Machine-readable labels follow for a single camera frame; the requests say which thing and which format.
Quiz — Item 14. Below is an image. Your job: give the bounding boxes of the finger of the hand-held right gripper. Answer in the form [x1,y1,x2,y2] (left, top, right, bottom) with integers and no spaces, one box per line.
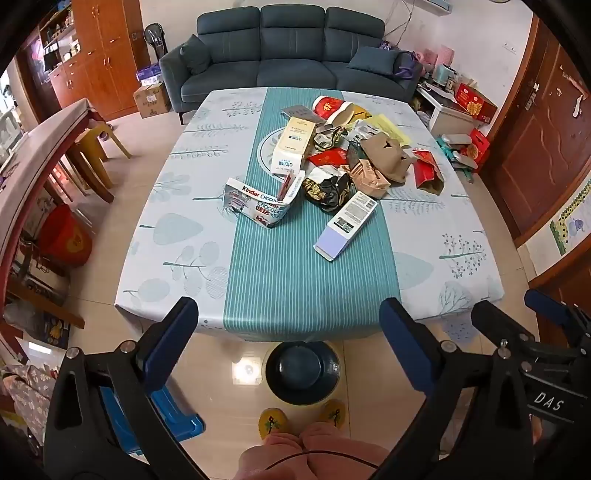
[524,289,591,342]
[470,300,539,354]

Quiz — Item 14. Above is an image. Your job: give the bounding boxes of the yellow slipper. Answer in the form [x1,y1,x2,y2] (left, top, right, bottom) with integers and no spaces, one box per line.
[318,399,348,430]
[259,407,291,440]

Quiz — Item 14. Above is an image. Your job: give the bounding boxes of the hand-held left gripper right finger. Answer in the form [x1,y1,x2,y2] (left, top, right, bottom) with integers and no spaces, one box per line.
[379,298,533,480]

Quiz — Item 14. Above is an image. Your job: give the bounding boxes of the dark teal sofa pillow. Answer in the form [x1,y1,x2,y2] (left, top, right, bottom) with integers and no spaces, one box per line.
[347,46,400,75]
[180,34,212,75]

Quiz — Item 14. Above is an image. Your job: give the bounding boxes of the black gold foil bag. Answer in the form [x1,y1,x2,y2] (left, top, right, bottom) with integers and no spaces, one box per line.
[302,166,354,213]

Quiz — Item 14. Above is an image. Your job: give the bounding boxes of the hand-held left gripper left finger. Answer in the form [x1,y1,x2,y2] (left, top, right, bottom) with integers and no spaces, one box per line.
[44,296,206,480]

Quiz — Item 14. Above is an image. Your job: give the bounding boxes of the floral printed cloth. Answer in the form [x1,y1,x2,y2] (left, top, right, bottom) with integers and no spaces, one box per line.
[0,364,56,444]

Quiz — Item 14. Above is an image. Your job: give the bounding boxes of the brown pulp cup carrier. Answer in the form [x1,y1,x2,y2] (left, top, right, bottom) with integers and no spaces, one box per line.
[360,134,414,184]

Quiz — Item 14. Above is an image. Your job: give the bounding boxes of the dark teal sofa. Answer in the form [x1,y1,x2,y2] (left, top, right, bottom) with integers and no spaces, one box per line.
[159,7,423,125]

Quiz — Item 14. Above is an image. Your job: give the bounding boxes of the grey patterned bag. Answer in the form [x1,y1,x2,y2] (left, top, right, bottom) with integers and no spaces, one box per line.
[314,126,347,149]

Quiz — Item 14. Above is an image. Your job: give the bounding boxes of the yellow plastic stool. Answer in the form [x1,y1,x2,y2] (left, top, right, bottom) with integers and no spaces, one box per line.
[69,121,131,190]

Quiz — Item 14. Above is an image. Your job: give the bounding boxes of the large red gift box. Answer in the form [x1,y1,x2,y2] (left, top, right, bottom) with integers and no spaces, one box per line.
[455,83,498,123]

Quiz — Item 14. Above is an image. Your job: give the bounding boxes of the pink paper bag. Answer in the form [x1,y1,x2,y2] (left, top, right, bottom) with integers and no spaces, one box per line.
[348,159,391,200]

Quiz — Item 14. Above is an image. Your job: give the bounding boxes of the lavender white box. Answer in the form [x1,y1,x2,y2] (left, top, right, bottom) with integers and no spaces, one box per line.
[314,191,378,261]

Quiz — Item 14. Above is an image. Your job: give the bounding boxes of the small red gift box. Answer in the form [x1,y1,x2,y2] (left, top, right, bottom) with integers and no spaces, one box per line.
[466,128,491,164]

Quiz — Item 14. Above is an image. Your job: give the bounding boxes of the cardboard box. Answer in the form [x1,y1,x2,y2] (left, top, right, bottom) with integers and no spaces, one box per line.
[133,82,172,118]

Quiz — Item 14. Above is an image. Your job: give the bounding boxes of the yellow paper sheet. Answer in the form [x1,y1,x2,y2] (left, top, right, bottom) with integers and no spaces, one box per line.
[365,115,411,147]

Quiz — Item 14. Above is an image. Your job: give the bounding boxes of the white low cabinet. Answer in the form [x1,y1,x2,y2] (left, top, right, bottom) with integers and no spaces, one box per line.
[416,85,481,137]

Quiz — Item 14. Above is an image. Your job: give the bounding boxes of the pink trouser legs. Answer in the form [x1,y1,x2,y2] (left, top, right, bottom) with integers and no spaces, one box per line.
[238,431,306,480]

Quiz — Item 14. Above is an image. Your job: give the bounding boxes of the red white cylindrical can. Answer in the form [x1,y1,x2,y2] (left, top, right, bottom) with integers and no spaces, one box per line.
[312,96,354,125]

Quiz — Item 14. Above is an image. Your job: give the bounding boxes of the white milk carton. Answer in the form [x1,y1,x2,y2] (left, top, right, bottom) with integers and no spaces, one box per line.
[270,117,324,174]

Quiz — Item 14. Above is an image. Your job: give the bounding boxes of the black cable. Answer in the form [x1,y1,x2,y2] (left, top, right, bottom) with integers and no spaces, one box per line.
[265,449,376,468]

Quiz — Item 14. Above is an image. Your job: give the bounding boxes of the red bucket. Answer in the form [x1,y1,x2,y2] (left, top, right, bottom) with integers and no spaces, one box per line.
[38,205,93,267]

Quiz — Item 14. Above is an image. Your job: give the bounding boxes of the wooden cabinet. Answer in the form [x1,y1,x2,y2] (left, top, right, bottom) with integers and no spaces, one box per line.
[28,0,151,121]

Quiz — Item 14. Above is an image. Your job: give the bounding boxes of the white chocolate box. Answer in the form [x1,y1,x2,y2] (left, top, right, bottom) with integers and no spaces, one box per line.
[224,170,306,229]

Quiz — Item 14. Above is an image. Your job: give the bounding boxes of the red paper box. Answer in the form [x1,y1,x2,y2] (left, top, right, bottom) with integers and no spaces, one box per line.
[412,148,445,195]

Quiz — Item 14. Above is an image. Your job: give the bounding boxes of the red wooden table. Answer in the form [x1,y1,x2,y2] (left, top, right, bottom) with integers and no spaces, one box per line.
[0,98,116,278]

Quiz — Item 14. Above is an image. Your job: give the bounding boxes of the pink box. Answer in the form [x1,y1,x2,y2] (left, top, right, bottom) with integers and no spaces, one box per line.
[418,48,455,70]

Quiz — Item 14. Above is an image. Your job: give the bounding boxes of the red wrapper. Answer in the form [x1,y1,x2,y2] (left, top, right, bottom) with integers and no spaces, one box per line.
[308,148,352,168]

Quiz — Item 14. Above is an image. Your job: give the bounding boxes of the black standing fan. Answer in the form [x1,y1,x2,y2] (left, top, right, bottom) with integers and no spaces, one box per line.
[143,23,168,61]

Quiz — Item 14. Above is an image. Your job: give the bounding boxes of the brown wooden door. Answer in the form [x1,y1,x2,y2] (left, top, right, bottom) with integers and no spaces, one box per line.
[480,18,591,245]

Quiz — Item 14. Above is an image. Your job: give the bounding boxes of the wall poster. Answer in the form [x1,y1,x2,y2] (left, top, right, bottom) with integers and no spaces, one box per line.
[549,178,591,257]

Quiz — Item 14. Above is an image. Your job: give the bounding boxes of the purple bag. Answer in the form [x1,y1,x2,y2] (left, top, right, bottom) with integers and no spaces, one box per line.
[394,50,424,83]

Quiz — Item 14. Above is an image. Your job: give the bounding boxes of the round dark trash bin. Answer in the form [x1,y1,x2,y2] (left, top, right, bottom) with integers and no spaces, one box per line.
[264,342,343,407]

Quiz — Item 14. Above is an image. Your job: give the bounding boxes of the blue plastic stool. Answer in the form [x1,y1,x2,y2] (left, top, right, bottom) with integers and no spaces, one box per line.
[99,383,206,455]

